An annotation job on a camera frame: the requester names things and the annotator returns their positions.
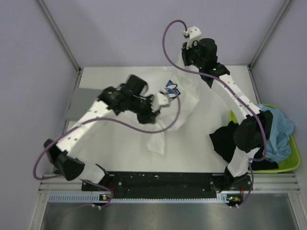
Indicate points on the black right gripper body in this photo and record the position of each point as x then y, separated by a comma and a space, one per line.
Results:
190, 56

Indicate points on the grey slotted cable duct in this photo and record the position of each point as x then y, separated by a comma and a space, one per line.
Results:
103, 198

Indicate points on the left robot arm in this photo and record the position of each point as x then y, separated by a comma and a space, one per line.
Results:
65, 154

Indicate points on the green plastic basket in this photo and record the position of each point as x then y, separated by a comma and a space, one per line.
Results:
291, 148

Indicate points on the right aluminium corner post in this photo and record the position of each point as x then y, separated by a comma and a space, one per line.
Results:
282, 12

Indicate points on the light blue t shirt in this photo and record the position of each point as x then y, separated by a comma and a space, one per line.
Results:
278, 147

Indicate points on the white daisy print t shirt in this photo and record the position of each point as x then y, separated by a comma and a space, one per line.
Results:
183, 89

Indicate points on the aluminium front frame rail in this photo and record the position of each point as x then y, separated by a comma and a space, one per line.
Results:
216, 182

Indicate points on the folded grey t shirt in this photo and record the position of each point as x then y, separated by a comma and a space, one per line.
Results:
82, 100

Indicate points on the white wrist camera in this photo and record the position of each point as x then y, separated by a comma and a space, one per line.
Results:
161, 99
193, 34

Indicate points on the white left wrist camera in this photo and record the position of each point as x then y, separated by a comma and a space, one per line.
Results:
161, 99

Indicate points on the black t shirt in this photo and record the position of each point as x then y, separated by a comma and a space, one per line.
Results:
224, 145

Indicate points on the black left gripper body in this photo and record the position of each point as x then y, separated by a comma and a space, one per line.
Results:
142, 108

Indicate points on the aluminium corner post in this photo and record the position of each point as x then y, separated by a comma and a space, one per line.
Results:
282, 12
58, 34

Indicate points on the left aluminium corner post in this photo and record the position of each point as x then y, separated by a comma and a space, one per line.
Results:
58, 34

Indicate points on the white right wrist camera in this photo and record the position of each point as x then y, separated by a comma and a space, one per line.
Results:
193, 34

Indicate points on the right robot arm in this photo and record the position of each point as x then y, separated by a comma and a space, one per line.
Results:
221, 82

